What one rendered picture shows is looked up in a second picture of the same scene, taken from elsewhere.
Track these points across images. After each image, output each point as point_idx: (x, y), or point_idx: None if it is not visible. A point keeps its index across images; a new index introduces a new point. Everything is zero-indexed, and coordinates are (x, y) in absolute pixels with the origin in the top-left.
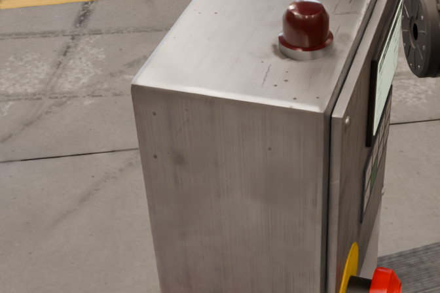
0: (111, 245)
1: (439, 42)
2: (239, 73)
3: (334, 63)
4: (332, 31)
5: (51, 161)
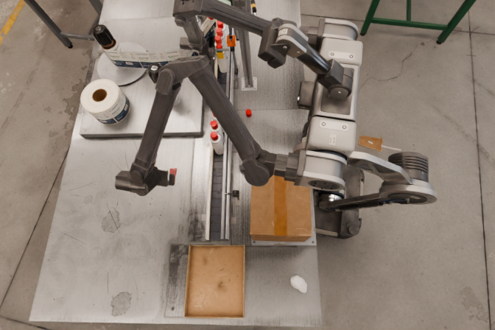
0: (418, 122)
1: (391, 158)
2: None
3: None
4: None
5: (472, 107)
